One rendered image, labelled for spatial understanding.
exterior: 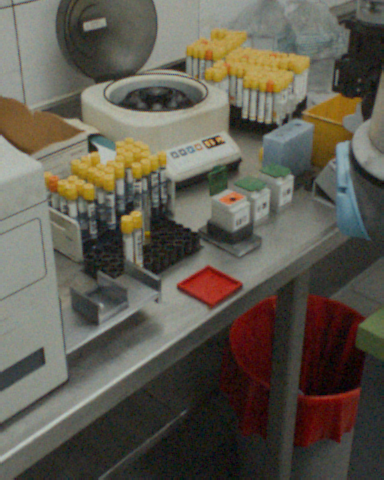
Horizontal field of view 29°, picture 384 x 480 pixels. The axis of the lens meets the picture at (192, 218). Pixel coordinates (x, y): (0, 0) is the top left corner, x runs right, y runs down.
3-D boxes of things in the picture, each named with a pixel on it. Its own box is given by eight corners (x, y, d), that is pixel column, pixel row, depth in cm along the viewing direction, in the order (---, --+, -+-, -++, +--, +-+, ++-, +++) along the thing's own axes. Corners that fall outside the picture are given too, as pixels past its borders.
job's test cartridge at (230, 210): (232, 243, 114) (233, 208, 111) (209, 231, 117) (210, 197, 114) (249, 233, 116) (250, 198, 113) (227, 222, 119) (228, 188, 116)
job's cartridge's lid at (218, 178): (209, 169, 111) (206, 169, 112) (212, 198, 113) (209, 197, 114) (227, 161, 114) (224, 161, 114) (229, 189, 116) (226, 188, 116)
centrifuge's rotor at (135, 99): (147, 147, 134) (145, 111, 130) (101, 120, 144) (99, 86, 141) (212, 126, 142) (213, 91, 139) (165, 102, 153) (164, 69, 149)
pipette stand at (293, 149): (285, 196, 130) (290, 145, 124) (253, 184, 133) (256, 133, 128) (316, 176, 136) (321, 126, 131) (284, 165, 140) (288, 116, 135)
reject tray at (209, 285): (211, 308, 102) (211, 303, 102) (176, 288, 106) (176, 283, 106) (243, 287, 106) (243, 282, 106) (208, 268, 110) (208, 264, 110)
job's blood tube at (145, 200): (147, 257, 112) (145, 200, 107) (141, 254, 113) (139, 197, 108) (153, 254, 113) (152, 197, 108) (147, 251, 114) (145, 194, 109)
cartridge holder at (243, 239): (239, 258, 113) (240, 238, 111) (197, 236, 118) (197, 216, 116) (262, 244, 116) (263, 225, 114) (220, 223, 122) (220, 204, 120)
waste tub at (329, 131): (359, 182, 134) (365, 131, 129) (297, 160, 142) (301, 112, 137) (394, 157, 143) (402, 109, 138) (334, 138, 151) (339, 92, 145)
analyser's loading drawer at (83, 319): (38, 380, 87) (34, 346, 84) (5, 354, 91) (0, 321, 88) (161, 302, 100) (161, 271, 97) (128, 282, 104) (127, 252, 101)
